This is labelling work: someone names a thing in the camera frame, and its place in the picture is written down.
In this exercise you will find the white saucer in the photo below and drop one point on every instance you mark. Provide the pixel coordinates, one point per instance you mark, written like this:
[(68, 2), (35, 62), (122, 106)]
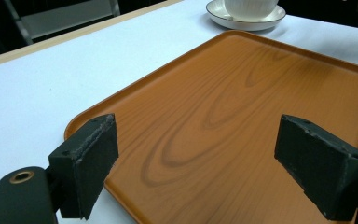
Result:
[(227, 17)]

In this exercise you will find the white ribbed cup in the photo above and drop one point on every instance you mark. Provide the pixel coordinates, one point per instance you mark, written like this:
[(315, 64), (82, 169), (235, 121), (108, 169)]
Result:
[(250, 9)]

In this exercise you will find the wooden tray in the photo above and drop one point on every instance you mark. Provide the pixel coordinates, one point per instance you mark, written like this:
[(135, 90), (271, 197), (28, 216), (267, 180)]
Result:
[(230, 124)]

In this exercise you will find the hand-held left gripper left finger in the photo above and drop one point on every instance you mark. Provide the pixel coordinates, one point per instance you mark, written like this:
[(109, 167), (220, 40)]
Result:
[(85, 168)]

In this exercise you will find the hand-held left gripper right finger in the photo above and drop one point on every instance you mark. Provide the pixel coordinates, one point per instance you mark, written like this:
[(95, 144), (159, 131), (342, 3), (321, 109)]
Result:
[(320, 165)]

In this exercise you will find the metal stand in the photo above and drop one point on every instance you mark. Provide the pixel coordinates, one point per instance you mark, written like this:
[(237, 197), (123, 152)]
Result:
[(59, 18)]

